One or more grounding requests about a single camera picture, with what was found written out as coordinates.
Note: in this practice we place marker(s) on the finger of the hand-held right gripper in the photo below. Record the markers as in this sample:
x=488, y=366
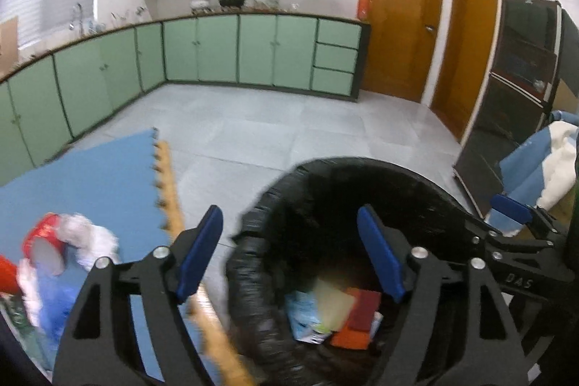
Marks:
x=520, y=248
x=511, y=209

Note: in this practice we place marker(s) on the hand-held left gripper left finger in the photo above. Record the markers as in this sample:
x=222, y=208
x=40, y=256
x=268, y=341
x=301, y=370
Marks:
x=199, y=250

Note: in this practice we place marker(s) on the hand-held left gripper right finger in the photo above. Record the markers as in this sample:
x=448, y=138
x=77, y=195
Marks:
x=382, y=252

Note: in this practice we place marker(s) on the dark red scouring pad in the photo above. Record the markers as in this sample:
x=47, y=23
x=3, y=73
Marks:
x=364, y=309

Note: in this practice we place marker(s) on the yellow sponge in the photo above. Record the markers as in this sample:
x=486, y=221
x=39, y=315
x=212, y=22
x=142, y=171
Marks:
x=334, y=304

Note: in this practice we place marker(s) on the trash bin with black bag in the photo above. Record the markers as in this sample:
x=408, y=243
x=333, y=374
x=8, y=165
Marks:
x=316, y=205

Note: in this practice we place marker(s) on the orange foam net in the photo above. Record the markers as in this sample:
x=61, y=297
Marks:
x=350, y=338

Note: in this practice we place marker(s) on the blue printed milk carton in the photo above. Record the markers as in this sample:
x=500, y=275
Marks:
x=303, y=313

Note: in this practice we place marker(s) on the green packet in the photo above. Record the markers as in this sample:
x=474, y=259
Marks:
x=18, y=322

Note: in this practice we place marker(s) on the blue table mat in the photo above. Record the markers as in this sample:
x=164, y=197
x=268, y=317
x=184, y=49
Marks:
x=90, y=187

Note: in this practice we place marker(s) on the black glass cabinet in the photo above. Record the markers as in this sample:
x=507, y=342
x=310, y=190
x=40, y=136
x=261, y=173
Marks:
x=520, y=51

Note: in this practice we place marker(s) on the plain wooden door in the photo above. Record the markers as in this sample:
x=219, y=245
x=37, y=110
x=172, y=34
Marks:
x=466, y=51

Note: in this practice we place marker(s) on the green base cabinets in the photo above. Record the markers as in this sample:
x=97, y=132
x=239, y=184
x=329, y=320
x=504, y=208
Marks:
x=217, y=47

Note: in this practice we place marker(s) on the white pot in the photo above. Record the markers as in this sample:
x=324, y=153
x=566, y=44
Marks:
x=200, y=2

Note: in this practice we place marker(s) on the black wok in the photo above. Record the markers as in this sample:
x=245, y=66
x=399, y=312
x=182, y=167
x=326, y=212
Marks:
x=232, y=0

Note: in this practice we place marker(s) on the row of glass jars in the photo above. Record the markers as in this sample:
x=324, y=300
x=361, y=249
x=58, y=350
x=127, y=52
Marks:
x=273, y=5

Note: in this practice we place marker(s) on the metal faucet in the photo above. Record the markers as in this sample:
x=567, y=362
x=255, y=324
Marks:
x=79, y=17

